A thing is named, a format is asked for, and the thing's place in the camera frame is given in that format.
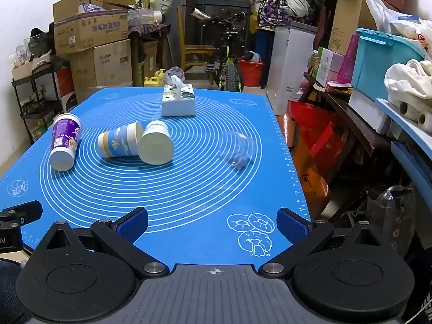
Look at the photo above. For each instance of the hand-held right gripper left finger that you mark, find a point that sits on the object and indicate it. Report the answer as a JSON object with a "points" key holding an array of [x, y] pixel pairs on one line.
{"points": [[132, 225]]}

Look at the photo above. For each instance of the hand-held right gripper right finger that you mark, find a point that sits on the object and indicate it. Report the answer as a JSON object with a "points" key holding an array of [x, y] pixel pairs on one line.
{"points": [[292, 225]]}

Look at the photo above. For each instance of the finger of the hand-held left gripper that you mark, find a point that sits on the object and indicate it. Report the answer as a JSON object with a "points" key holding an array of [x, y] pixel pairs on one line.
{"points": [[27, 211]]}

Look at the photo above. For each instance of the cream paper cup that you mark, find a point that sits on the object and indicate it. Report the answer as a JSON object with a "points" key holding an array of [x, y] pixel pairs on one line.
{"points": [[156, 148]]}

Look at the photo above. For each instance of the purple paper cup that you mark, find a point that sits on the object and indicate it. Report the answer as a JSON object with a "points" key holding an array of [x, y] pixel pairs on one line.
{"points": [[64, 138]]}

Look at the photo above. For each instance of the blue and white paper cup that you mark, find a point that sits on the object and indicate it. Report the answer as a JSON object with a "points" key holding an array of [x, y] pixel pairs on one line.
{"points": [[116, 141]]}

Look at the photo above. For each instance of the clear plastic cup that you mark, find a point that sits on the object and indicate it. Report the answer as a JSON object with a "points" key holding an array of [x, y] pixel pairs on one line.
{"points": [[236, 150]]}

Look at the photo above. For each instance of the orange paper bag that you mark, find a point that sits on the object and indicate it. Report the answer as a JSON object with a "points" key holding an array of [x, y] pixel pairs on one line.
{"points": [[312, 185]]}

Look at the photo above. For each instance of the person's leg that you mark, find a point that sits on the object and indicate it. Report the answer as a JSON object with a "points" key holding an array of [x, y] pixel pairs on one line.
{"points": [[10, 293]]}

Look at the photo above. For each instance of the blue silicone baking mat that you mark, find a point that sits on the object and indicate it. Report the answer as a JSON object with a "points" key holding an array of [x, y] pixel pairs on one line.
{"points": [[189, 189]]}

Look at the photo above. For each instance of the red gift bag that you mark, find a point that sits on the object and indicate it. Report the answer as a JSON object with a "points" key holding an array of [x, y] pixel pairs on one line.
{"points": [[314, 135]]}

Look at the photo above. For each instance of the clear plastic bag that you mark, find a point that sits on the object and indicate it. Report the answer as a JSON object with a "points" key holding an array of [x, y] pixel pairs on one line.
{"points": [[391, 219]]}

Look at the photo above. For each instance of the black metal shelf rack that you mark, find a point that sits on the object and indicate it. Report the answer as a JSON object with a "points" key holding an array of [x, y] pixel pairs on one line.
{"points": [[40, 108]]}

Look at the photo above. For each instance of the white tissue box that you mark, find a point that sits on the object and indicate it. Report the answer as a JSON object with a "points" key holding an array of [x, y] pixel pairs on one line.
{"points": [[179, 103]]}

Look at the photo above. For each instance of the white flat box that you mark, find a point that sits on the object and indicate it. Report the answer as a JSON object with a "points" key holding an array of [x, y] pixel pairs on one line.
{"points": [[368, 111]]}

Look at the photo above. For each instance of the yellow plastic jugs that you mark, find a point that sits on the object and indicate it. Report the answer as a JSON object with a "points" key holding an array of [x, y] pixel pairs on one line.
{"points": [[153, 80]]}

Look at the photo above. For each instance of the white chest freezer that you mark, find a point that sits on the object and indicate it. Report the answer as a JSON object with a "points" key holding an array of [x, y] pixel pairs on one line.
{"points": [[287, 67]]}

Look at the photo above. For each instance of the red plastic bucket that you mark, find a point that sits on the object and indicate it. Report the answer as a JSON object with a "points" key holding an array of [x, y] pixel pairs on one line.
{"points": [[251, 72]]}

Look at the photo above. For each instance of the green and white box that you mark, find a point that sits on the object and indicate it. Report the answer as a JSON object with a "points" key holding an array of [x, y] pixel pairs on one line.
{"points": [[327, 67]]}

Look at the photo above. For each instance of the black bicycle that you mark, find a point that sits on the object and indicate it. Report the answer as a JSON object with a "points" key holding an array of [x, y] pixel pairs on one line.
{"points": [[231, 74]]}

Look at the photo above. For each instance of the plain cardboard box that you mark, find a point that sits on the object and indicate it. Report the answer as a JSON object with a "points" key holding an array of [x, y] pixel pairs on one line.
{"points": [[108, 62]]}

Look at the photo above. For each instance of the paper rolls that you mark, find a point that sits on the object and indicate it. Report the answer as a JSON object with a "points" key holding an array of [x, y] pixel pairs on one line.
{"points": [[416, 114]]}

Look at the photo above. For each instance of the dark wooden side table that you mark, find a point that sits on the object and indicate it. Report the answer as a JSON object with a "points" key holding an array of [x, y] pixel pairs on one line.
{"points": [[148, 50]]}

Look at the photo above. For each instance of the pink box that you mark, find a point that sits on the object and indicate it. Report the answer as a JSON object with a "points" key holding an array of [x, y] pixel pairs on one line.
{"points": [[351, 57]]}

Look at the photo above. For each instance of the light blue storage bin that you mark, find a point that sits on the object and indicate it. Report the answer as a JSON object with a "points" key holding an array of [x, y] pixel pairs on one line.
{"points": [[374, 67]]}

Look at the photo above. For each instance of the white cloth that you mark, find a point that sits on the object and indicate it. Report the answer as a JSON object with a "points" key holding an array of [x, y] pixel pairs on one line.
{"points": [[408, 81]]}

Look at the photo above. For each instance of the wooden chair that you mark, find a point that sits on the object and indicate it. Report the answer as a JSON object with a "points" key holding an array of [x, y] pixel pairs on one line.
{"points": [[197, 50]]}

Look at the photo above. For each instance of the open printed cardboard box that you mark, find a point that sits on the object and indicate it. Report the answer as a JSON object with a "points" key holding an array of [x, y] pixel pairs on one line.
{"points": [[91, 30]]}

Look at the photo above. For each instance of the tall cardboard box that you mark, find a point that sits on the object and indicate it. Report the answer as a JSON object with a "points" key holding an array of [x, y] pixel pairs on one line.
{"points": [[347, 17]]}

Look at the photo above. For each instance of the floral clothing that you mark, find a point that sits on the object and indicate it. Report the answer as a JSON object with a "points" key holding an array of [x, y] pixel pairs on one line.
{"points": [[273, 10]]}

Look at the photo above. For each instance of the white plastic bag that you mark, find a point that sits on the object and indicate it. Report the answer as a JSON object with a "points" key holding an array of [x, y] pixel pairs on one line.
{"points": [[388, 17]]}

